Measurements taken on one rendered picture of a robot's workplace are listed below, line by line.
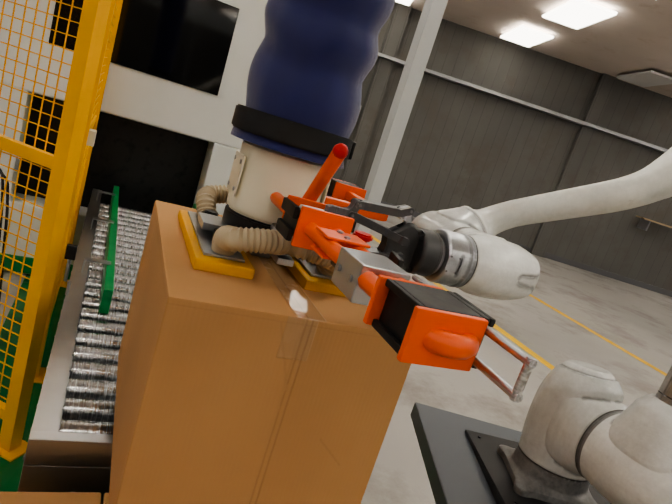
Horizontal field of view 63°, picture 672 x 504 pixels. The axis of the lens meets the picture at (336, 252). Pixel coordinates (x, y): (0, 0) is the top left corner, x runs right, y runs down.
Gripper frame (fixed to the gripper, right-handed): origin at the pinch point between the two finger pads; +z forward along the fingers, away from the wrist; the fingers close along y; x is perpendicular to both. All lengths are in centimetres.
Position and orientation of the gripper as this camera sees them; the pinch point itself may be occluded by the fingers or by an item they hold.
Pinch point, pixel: (318, 227)
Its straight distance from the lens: 80.4
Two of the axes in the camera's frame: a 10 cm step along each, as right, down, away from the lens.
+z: -8.9, -1.9, -4.1
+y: -3.0, 9.3, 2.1
